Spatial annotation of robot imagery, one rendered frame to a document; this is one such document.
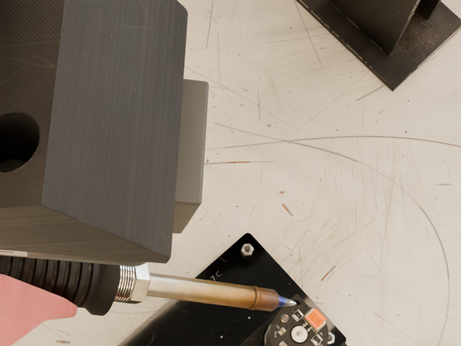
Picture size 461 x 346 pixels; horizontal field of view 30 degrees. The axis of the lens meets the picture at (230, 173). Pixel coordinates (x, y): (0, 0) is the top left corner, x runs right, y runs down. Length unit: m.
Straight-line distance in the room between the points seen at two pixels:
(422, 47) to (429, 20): 0.02
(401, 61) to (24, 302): 0.30
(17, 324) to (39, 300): 0.02
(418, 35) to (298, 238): 0.13
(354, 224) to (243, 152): 0.07
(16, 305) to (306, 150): 0.26
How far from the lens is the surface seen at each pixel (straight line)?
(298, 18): 0.48
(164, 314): 0.42
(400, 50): 0.48
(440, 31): 0.49
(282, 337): 0.37
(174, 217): 0.15
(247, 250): 0.42
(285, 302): 0.32
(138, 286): 0.29
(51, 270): 0.27
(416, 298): 0.45
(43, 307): 0.25
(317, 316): 0.37
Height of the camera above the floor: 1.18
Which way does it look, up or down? 73 degrees down
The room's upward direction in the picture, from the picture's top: 8 degrees clockwise
